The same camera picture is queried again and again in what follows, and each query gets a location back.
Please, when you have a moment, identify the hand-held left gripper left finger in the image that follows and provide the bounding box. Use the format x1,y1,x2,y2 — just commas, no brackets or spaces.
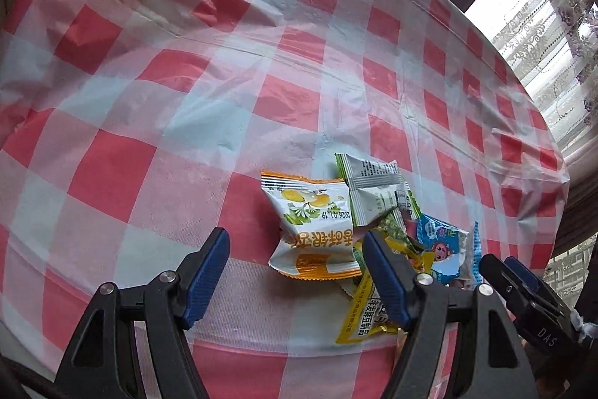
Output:
53,227,231,399

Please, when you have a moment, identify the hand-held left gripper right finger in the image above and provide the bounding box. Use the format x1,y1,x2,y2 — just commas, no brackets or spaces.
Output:
363,230,538,399

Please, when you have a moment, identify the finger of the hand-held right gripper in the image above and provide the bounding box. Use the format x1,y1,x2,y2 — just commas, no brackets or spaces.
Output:
506,255,569,319
480,254,530,316

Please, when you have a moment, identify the yellow snack packet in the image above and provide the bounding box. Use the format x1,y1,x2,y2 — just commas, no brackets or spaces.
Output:
335,235,435,344

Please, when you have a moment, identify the blue-edged snack packet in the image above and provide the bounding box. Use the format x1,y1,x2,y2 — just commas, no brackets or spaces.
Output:
413,214,482,288

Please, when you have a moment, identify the dark green snack packet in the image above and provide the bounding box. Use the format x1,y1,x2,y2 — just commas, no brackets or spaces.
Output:
352,212,421,278

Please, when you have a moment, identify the pink patterned curtain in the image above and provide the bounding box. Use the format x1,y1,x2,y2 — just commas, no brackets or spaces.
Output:
556,165,598,250

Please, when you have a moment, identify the white orange snack packet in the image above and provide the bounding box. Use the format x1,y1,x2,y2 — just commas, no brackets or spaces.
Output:
260,171,363,280

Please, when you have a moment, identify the red white checkered tablecloth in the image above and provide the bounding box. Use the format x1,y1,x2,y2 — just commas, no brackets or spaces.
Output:
0,0,573,399

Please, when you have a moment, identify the white lace curtain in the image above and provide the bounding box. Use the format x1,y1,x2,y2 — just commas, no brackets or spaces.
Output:
490,0,598,157

